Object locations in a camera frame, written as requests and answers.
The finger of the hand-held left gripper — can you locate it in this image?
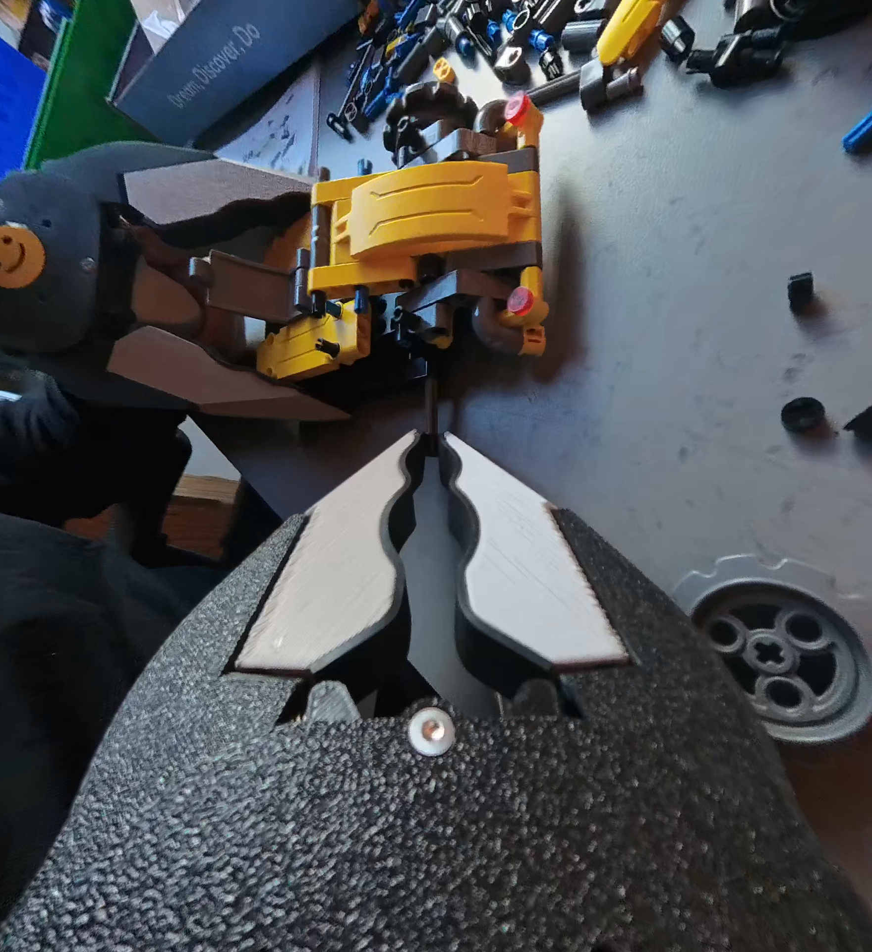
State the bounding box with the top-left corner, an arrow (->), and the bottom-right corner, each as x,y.
122,158 -> 315,250
105,326 -> 352,422

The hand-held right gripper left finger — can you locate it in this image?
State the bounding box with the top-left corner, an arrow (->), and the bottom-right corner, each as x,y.
233,429 -> 425,676

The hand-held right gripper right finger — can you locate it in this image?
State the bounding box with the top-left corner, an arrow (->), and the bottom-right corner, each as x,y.
442,431 -> 632,674

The black yellow toy block vehicle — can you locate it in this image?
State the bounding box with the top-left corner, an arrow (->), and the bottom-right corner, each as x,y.
189,80 -> 552,447

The pile of building block parts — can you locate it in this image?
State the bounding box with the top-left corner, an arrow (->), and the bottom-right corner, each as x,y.
328,0 -> 872,156

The grey desk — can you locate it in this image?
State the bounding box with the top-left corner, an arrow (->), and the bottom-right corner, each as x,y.
183,0 -> 872,916

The person's left hand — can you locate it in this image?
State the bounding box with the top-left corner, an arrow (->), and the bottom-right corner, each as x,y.
134,241 -> 210,339

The instruction booklet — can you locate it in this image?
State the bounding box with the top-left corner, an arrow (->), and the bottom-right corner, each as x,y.
216,63 -> 323,179

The blue cardboard kit box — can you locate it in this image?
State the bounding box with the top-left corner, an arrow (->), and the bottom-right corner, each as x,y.
107,0 -> 377,147

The green plastic bin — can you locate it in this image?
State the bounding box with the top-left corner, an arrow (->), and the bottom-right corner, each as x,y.
23,0 -> 139,171

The grey toothed toy wheel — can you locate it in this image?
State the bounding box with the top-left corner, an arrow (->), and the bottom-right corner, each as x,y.
670,554 -> 872,745

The wooden post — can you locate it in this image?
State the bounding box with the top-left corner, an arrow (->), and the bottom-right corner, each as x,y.
64,476 -> 245,560

